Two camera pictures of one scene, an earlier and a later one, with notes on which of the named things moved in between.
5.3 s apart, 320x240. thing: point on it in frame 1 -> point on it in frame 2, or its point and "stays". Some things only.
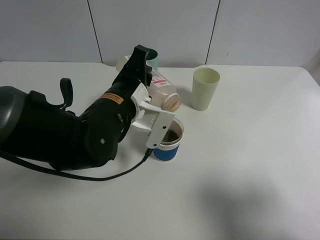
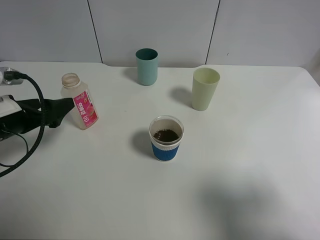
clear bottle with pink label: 162,92 -> 84,113
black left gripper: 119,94 -> 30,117
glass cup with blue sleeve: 168,149 stays
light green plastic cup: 205,81 stays
